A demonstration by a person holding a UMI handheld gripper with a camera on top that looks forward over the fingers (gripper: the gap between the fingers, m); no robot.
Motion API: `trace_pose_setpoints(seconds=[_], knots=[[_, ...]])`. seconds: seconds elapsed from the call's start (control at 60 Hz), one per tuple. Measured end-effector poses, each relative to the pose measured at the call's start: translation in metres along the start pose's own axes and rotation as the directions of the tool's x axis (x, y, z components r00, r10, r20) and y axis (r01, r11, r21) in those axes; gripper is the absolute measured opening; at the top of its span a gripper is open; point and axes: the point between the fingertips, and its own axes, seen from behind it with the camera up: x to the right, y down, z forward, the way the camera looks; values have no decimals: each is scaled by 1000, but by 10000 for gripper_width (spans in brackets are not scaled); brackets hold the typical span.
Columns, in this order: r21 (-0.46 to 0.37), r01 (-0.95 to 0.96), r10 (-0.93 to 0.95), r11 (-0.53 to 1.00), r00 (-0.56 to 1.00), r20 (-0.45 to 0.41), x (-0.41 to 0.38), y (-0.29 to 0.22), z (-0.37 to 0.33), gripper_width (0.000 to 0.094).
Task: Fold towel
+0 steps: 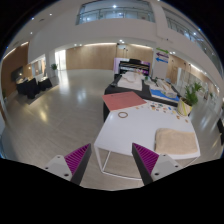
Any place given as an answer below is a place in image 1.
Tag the black covered side tables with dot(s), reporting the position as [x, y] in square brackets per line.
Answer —
[31, 88]

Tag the white square table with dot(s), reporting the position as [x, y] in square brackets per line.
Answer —
[138, 125]

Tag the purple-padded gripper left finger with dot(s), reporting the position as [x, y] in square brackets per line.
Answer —
[72, 166]

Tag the black cloth-covered table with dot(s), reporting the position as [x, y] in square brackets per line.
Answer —
[144, 93]

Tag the white cloth pile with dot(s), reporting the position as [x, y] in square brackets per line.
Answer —
[131, 80]

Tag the white box of items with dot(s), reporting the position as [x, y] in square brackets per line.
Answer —
[165, 88]

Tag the directional arrow signs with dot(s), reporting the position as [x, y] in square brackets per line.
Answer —
[162, 55]

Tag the red mat sheet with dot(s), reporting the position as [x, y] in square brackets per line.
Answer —
[117, 101]

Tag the blue mat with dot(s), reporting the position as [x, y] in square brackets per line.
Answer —
[160, 95]

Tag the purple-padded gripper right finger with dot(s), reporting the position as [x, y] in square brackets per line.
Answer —
[153, 166]

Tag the distant potted plant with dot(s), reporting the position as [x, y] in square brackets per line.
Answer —
[54, 68]

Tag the beige folded towel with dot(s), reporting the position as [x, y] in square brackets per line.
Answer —
[170, 141]

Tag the black piano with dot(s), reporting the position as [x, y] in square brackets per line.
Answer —
[125, 66]

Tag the potted green plant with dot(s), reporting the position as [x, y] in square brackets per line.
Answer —
[190, 99]

